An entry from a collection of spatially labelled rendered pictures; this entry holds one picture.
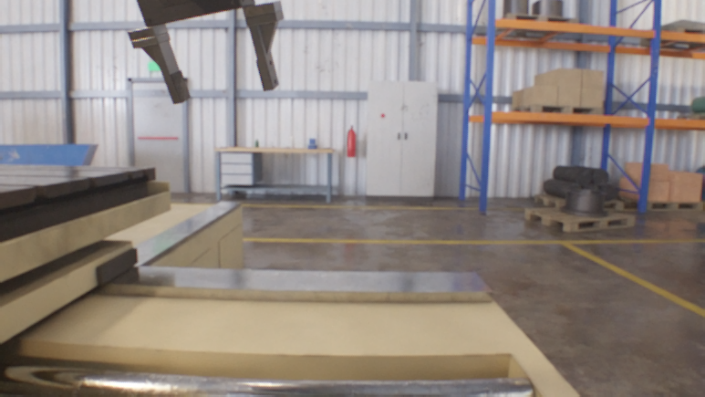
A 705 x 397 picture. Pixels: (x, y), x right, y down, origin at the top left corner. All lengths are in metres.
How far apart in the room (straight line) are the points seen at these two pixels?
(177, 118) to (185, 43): 1.43
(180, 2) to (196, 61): 7.07
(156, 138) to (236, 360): 7.05
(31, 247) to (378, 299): 0.73
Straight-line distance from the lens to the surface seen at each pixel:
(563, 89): 6.62
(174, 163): 7.57
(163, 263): 1.76
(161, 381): 0.72
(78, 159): 6.27
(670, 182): 8.12
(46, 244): 0.91
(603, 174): 7.11
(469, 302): 0.97
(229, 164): 6.32
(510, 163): 7.62
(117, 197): 1.18
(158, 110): 7.71
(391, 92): 6.36
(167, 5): 0.50
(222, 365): 0.78
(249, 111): 7.11
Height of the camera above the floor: 1.10
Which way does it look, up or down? 6 degrees down
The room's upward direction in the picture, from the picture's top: 1 degrees clockwise
